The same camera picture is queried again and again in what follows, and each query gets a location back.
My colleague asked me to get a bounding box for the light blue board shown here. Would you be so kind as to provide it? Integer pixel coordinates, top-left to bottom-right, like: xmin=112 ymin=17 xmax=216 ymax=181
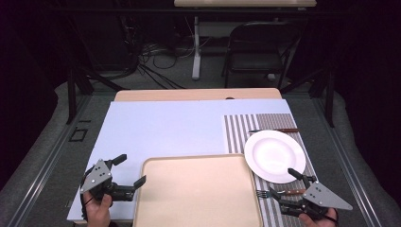
xmin=66 ymin=98 xmax=292 ymax=221

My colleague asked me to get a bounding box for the metal floor rail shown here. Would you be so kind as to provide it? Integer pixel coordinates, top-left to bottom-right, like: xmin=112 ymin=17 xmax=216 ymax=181
xmin=310 ymin=96 xmax=382 ymax=227
xmin=8 ymin=94 xmax=94 ymax=227

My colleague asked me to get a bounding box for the background table with white leg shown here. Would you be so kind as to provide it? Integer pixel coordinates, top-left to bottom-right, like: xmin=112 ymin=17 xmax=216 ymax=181
xmin=173 ymin=0 xmax=318 ymax=80

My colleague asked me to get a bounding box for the black folding chair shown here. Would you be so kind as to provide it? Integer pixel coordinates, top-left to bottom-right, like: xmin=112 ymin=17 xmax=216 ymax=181
xmin=221 ymin=20 xmax=301 ymax=90

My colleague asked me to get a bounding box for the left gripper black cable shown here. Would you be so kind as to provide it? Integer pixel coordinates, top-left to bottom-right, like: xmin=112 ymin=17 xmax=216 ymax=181
xmin=79 ymin=176 xmax=96 ymax=221

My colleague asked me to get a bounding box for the wooden-handled fork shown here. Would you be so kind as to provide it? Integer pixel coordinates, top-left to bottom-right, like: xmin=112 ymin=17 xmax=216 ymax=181
xmin=255 ymin=187 xmax=306 ymax=200

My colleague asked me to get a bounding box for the person's right hand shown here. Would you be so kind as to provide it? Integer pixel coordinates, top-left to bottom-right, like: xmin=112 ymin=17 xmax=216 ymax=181
xmin=298 ymin=208 xmax=339 ymax=227

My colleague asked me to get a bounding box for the striped grey placemat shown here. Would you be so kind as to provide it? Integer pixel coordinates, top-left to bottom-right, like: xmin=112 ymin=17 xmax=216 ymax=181
xmin=223 ymin=113 xmax=337 ymax=227

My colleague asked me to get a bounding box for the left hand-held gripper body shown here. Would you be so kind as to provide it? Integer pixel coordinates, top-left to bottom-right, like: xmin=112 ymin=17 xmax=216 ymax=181
xmin=79 ymin=159 xmax=135 ymax=201

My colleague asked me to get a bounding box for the person's left hand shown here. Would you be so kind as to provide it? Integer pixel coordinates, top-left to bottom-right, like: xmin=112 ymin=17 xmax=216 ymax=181
xmin=83 ymin=194 xmax=113 ymax=227

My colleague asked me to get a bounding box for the wooden-handled table knife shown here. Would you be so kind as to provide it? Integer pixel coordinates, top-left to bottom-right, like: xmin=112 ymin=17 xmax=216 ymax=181
xmin=248 ymin=127 xmax=300 ymax=134

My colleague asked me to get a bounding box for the beige plastic tray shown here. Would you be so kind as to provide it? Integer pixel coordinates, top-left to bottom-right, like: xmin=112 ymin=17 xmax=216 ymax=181
xmin=131 ymin=153 xmax=264 ymax=227

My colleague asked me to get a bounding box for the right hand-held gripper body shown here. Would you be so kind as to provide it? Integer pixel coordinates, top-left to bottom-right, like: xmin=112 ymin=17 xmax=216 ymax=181
xmin=278 ymin=176 xmax=354 ymax=220

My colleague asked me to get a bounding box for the black metal stand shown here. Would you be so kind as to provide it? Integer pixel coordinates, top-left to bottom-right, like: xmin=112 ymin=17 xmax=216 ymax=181
xmin=65 ymin=65 xmax=126 ymax=125
xmin=280 ymin=64 xmax=336 ymax=128

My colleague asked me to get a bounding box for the white round plate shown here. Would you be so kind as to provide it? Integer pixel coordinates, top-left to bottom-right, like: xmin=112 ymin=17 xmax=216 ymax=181
xmin=243 ymin=130 xmax=307 ymax=184

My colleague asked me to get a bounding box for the bundle of floor cables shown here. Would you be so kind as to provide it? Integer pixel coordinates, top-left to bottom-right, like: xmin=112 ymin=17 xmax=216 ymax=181
xmin=124 ymin=17 xmax=211 ymax=90

